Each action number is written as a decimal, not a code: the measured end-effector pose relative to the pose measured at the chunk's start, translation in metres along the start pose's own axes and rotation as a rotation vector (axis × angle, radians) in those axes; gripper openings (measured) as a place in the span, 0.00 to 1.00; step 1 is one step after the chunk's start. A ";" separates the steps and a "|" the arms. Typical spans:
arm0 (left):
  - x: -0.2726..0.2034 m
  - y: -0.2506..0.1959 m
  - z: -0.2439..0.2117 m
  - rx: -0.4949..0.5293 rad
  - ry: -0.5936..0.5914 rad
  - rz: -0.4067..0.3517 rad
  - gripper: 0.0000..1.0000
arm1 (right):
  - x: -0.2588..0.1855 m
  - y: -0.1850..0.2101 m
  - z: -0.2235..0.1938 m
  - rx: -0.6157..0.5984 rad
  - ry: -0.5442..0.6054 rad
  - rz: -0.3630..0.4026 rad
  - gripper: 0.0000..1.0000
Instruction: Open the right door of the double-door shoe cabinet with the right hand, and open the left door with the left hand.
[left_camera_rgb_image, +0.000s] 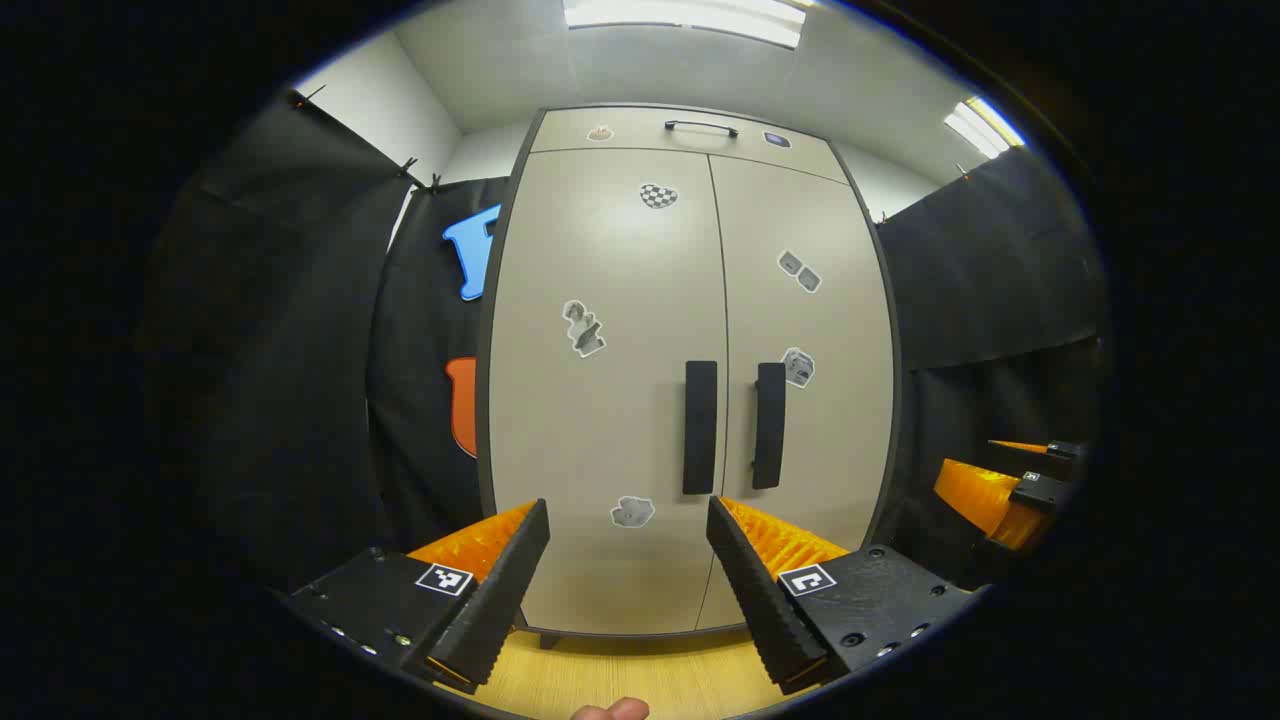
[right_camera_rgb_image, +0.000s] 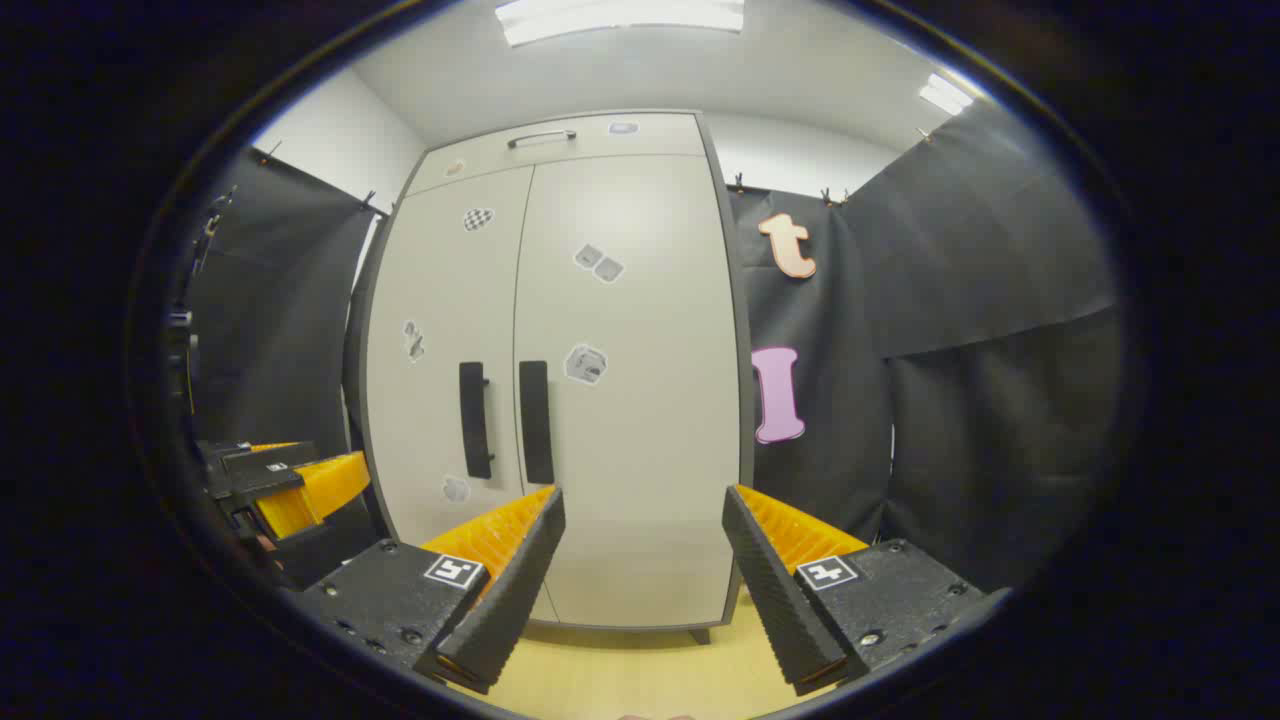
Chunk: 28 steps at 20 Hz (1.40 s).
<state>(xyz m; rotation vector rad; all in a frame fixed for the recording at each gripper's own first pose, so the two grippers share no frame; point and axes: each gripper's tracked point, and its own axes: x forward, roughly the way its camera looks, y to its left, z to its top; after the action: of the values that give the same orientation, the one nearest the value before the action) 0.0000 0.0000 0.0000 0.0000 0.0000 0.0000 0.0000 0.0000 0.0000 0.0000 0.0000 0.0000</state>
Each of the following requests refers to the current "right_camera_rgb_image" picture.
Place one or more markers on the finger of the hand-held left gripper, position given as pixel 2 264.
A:
pixel 262 478
pixel 225 449

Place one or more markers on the black backdrop cloth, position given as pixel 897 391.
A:
pixel 280 320
pixel 980 250

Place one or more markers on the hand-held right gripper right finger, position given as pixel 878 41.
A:
pixel 775 590

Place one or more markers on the ceiling light panel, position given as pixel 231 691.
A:
pixel 620 18
pixel 945 95

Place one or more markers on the white double-door shoe cabinet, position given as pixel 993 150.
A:
pixel 662 138

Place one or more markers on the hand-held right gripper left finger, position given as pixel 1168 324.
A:
pixel 505 600

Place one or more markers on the white shoe cabinet door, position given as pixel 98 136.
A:
pixel 650 450
pixel 440 300

